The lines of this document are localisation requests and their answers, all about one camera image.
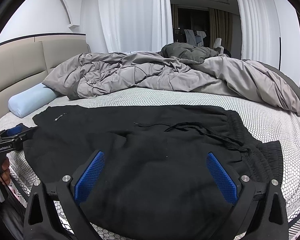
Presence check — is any grey crumpled duvet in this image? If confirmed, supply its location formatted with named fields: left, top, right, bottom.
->
left=43, top=52, right=300, bottom=115

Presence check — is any olive curtain in background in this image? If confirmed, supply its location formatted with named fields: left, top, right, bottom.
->
left=209, top=8, right=233, bottom=52

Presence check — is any white chair in background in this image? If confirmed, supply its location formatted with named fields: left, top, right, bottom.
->
left=213, top=38, right=224, bottom=54

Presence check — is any light blue pillow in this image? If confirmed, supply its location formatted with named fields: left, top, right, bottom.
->
left=8, top=83, right=59, bottom=118

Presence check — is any person's left hand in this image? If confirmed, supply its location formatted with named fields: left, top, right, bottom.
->
left=0, top=157, right=11, bottom=193

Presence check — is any white honeycomb mattress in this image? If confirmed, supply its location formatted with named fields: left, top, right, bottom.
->
left=0, top=88, right=300, bottom=239

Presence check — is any beige padded headboard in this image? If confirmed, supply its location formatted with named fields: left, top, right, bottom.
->
left=0, top=33, right=91, bottom=118

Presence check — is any white curtain left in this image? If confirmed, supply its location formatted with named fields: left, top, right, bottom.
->
left=98, top=0, right=173, bottom=52

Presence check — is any dark grey quilted blanket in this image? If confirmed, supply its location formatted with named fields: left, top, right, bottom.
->
left=158, top=42, right=219, bottom=64

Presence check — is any clothes rack with garments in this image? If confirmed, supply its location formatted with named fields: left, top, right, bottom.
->
left=173, top=28, right=207, bottom=47

